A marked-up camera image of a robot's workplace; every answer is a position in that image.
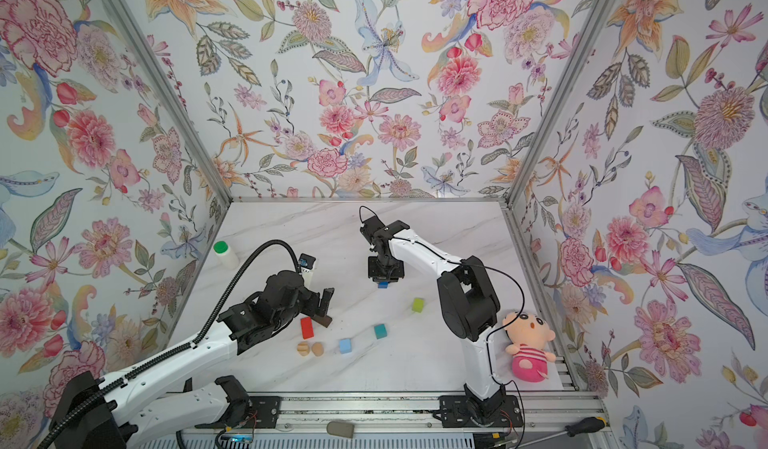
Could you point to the black handled screwdriver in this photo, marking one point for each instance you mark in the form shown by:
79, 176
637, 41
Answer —
587, 425

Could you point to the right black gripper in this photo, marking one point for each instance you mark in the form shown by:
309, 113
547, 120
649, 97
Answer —
372, 272

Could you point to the light blue cube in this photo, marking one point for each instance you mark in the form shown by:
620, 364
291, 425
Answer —
345, 346

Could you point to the grey oval tag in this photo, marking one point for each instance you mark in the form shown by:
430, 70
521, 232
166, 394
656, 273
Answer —
341, 429

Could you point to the pink plush doll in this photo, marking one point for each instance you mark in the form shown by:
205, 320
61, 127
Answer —
529, 336

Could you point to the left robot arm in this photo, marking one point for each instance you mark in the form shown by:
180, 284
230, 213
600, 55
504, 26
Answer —
133, 406

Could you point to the lime green cube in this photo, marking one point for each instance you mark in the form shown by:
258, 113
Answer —
418, 305

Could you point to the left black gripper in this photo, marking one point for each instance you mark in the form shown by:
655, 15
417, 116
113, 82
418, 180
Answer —
314, 301

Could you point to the brown rectangular block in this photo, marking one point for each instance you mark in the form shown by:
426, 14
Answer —
324, 321

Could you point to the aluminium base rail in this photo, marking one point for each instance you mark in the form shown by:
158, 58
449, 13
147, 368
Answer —
404, 412

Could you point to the natural wood round block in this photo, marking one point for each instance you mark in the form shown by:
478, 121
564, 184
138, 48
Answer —
317, 349
303, 348

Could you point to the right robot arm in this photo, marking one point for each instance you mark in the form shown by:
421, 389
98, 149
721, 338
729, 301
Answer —
469, 307

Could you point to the teal cube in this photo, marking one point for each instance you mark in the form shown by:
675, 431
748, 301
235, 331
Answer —
380, 331

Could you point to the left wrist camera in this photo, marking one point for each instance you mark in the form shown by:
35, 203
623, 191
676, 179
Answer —
307, 265

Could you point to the red rectangular block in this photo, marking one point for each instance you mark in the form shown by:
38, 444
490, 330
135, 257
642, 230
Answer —
307, 328

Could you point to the white bottle green cap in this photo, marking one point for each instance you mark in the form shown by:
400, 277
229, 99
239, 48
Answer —
226, 255

